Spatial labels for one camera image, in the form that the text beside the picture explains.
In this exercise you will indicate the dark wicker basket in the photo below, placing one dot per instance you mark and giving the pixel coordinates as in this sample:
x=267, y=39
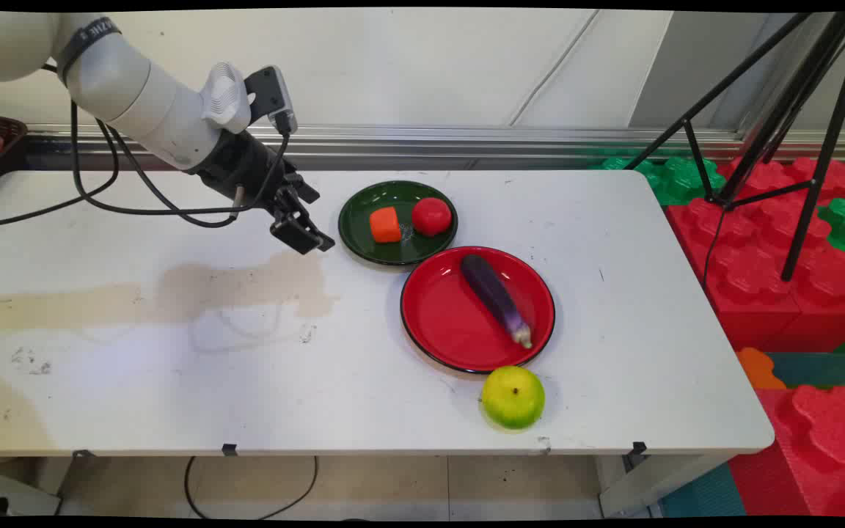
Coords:
x=8, y=143

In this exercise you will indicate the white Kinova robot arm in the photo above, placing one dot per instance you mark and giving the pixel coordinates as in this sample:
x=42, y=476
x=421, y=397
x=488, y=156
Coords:
x=122, y=88

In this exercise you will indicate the black tripod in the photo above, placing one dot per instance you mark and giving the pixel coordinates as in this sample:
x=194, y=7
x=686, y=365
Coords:
x=822, y=158

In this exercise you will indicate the teal foam mat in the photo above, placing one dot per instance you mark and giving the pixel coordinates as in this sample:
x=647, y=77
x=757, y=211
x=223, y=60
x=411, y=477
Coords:
x=701, y=495
x=822, y=369

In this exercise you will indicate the large red foam block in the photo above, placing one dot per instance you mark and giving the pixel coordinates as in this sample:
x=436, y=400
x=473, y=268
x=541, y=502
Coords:
x=752, y=271

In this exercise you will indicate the white ribbed camera mount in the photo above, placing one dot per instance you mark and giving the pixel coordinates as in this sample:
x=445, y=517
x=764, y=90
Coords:
x=226, y=95

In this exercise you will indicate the dark green plate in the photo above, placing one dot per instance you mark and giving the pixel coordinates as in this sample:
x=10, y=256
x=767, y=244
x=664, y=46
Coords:
x=393, y=253

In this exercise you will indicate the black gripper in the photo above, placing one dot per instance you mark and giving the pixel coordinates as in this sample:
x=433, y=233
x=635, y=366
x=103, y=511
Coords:
x=243, y=165

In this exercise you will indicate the grey table leg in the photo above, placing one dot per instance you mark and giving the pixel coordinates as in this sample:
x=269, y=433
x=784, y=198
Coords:
x=15, y=499

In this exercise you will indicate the orange foam piece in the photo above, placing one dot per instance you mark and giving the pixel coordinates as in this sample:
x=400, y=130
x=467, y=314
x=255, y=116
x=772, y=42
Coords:
x=758, y=370

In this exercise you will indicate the red plate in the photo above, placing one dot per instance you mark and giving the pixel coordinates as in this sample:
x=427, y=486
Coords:
x=444, y=315

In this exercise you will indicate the green toy apple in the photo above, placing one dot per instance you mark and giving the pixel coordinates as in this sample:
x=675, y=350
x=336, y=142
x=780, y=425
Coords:
x=513, y=397

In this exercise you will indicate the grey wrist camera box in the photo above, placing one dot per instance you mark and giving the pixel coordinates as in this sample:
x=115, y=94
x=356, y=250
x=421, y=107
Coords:
x=270, y=92

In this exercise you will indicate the white table leg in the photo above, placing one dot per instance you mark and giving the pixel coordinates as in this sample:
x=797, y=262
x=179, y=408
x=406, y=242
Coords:
x=650, y=488

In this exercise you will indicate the black table edge clip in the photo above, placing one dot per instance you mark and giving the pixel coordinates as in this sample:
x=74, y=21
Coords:
x=83, y=454
x=639, y=448
x=229, y=449

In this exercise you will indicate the purple toy eggplant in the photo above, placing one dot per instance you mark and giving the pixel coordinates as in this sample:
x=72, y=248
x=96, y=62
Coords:
x=494, y=297

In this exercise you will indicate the orange carrot piece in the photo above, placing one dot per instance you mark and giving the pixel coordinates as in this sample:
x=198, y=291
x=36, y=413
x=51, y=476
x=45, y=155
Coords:
x=385, y=224

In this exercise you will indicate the aluminium wall rail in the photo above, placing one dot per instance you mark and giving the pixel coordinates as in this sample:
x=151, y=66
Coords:
x=466, y=139

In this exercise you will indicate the red toy tomato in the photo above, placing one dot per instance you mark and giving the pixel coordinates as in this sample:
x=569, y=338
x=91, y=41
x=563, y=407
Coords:
x=431, y=217

